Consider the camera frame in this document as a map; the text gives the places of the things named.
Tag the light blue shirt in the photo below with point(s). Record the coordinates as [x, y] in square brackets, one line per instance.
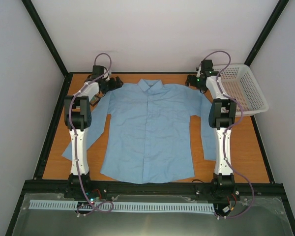
[149, 134]

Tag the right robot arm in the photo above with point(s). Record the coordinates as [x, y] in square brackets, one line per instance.
[220, 118]

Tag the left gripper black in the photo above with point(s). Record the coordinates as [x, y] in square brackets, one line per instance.
[113, 85]

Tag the black display case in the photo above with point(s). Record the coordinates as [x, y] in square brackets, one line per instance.
[95, 103]

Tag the black front rail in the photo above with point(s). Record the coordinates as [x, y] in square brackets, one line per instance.
[109, 189]

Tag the small green circuit board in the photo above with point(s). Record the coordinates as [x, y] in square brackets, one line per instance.
[94, 199]

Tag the white plastic basket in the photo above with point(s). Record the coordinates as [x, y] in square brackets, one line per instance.
[240, 84]

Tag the light blue cable duct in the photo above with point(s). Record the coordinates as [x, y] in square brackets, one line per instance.
[126, 207]

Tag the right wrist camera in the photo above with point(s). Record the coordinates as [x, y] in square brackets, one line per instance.
[198, 69]

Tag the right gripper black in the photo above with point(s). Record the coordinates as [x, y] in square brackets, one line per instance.
[191, 83]

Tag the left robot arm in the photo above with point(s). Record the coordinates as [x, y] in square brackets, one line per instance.
[77, 118]

